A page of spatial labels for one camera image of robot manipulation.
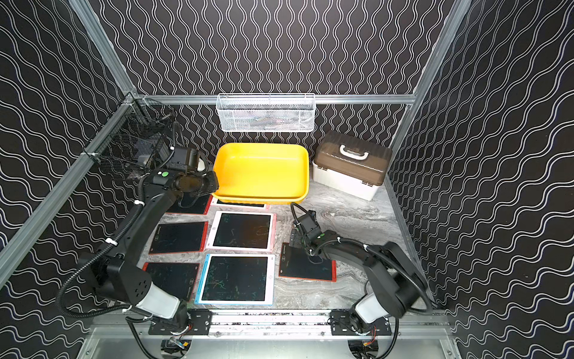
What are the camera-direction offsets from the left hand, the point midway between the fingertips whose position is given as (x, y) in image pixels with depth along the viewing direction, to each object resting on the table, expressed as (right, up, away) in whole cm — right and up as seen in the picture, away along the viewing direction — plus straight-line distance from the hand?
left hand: (217, 179), depth 80 cm
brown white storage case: (+52, +7, +16) cm, 55 cm away
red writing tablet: (-18, -24, +14) cm, 33 cm away
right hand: (+30, -23, +12) cm, 40 cm away
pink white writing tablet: (-8, -11, +27) cm, 30 cm away
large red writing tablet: (-16, -38, +6) cm, 42 cm away
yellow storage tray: (+15, +3, +9) cm, 18 cm away
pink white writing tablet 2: (+7, -21, +16) cm, 27 cm away
